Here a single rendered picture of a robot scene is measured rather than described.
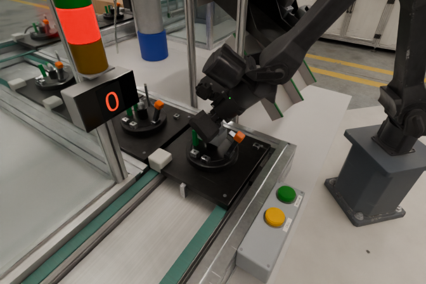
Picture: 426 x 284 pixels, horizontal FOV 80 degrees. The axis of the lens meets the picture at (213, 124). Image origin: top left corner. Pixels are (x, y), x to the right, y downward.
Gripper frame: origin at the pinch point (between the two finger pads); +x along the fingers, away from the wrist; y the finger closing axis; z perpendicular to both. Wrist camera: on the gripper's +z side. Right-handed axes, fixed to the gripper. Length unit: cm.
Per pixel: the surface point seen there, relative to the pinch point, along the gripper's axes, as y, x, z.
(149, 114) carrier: -2.4, 23.0, 12.2
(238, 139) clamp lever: 1.0, -4.3, -7.5
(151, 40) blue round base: -55, 56, 49
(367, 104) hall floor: -236, 51, -104
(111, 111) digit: 19.4, -1.9, 13.3
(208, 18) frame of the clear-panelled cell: -86, 40, 41
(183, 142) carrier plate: 0.6, 14.1, -0.9
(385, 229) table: -10, -13, -49
